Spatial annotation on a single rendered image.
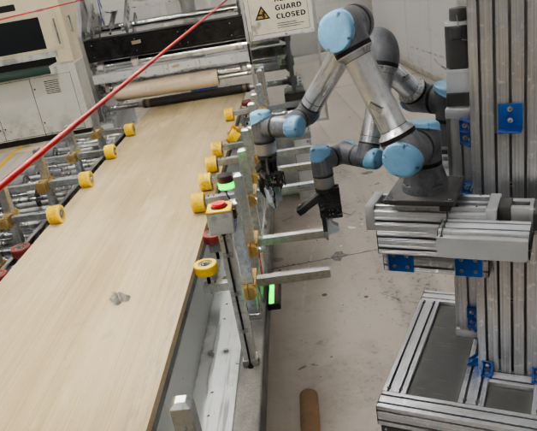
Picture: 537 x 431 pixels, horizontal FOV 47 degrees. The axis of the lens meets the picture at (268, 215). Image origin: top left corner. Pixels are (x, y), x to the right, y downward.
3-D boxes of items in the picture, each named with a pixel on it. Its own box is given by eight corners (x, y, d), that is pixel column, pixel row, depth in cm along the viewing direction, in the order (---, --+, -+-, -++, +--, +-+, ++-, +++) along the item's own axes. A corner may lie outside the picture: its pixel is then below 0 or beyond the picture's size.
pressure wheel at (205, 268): (212, 283, 219) (205, 254, 215) (227, 288, 214) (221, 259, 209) (195, 293, 214) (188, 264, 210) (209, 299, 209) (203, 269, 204)
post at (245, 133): (266, 227, 284) (249, 126, 265) (266, 230, 280) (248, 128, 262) (259, 227, 284) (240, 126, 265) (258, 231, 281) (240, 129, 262)
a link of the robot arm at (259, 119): (264, 114, 206) (243, 114, 211) (269, 145, 210) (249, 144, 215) (276, 107, 212) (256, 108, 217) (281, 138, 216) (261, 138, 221)
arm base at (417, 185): (452, 179, 208) (451, 150, 204) (444, 197, 196) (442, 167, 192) (408, 179, 215) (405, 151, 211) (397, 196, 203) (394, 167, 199)
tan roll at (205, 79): (287, 73, 469) (286, 56, 464) (288, 76, 457) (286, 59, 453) (106, 102, 481) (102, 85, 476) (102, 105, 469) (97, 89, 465)
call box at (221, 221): (237, 225, 175) (233, 199, 172) (235, 235, 168) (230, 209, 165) (213, 227, 175) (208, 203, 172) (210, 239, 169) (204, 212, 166)
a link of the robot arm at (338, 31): (441, 156, 192) (360, -4, 184) (425, 174, 180) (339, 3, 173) (408, 169, 199) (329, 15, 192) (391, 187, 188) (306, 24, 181)
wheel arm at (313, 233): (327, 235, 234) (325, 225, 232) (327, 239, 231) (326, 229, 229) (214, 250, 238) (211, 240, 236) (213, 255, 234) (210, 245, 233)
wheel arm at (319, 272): (330, 274, 212) (328, 263, 210) (331, 280, 209) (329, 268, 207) (206, 291, 216) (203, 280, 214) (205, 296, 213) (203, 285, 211)
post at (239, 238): (262, 323, 216) (238, 197, 197) (262, 329, 213) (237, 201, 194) (252, 325, 216) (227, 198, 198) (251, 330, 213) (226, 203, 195)
